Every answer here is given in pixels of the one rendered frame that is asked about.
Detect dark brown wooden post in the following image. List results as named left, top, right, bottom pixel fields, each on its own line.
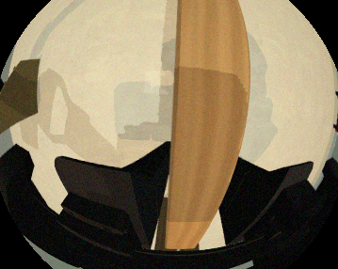
left=154, top=197, right=200, bottom=252

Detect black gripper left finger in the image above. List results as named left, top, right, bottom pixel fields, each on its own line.
left=54, top=141, right=171, bottom=249

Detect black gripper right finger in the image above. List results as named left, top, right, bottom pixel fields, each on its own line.
left=218, top=157, right=314, bottom=245

